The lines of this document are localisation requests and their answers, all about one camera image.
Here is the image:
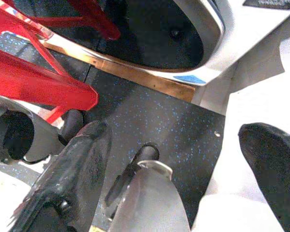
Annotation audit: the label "silver robot left leg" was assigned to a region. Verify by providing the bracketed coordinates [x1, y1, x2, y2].
[0, 95, 88, 165]

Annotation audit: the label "white cloth garment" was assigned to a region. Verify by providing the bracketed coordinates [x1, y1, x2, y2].
[192, 36, 290, 232]

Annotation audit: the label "wooden plinth board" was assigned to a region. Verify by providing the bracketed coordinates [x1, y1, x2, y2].
[41, 40, 196, 103]

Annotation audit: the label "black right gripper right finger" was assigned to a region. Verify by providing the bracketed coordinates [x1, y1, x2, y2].
[238, 122, 290, 232]

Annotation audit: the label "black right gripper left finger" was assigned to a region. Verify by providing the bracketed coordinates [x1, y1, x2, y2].
[8, 120, 113, 232]

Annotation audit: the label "white front-load washing machine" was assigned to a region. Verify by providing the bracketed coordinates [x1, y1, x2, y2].
[4, 0, 290, 116]

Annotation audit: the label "dark round washer door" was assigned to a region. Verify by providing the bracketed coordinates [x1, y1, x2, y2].
[13, 0, 227, 73]

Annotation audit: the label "blue sticker on washer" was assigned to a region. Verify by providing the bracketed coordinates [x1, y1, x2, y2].
[172, 75, 207, 86]

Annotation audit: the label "dark washer control label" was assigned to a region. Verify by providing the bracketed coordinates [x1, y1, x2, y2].
[242, 0, 290, 11]

